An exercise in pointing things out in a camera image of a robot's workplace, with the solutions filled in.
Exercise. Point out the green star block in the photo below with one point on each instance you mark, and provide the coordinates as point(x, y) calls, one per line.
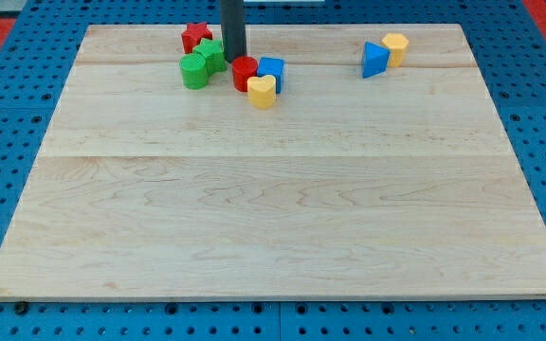
point(213, 52)

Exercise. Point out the red star block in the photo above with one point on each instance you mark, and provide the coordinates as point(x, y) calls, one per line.
point(193, 34)

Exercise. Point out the yellow heart block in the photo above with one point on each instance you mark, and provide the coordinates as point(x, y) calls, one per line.
point(262, 91)

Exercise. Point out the blue cube block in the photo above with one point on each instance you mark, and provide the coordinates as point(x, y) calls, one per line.
point(274, 67)

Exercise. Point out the red cylinder block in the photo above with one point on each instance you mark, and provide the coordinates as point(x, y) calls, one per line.
point(243, 68)

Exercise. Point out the light wooden board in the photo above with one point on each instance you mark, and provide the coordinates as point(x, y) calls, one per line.
point(399, 187)

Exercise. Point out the green cylinder block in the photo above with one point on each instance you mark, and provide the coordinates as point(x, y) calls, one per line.
point(194, 71)

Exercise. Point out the blue triangle block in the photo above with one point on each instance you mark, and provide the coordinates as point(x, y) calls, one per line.
point(375, 60)

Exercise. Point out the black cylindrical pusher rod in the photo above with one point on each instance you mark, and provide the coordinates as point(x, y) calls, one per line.
point(233, 27)

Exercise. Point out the yellow hexagon block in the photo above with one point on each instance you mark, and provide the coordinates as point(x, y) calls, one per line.
point(397, 44)

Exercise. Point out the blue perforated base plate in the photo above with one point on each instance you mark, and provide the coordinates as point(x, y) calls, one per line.
point(38, 54)

